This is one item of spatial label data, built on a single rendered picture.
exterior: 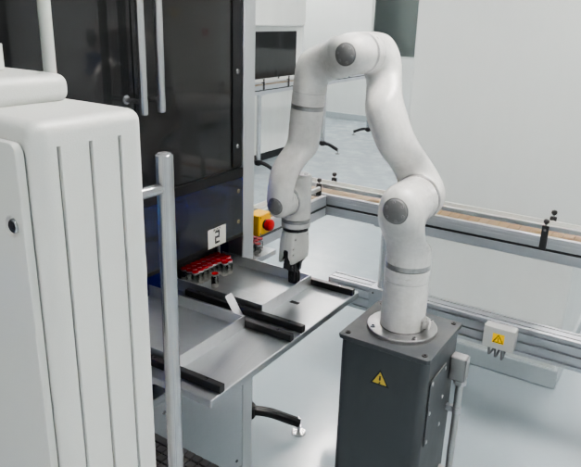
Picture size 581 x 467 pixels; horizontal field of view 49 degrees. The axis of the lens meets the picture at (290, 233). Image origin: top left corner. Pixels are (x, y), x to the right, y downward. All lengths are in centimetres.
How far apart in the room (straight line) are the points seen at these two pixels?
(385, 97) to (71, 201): 99
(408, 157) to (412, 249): 23
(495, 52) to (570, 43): 31
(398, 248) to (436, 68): 161
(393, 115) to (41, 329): 104
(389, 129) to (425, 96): 156
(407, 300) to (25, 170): 114
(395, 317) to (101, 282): 102
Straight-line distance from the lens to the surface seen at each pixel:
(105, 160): 82
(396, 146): 161
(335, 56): 158
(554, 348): 264
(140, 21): 155
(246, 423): 242
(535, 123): 302
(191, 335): 167
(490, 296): 327
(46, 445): 93
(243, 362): 155
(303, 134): 173
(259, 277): 201
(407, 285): 168
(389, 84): 165
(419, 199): 156
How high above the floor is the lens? 167
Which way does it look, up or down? 19 degrees down
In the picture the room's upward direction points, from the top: 2 degrees clockwise
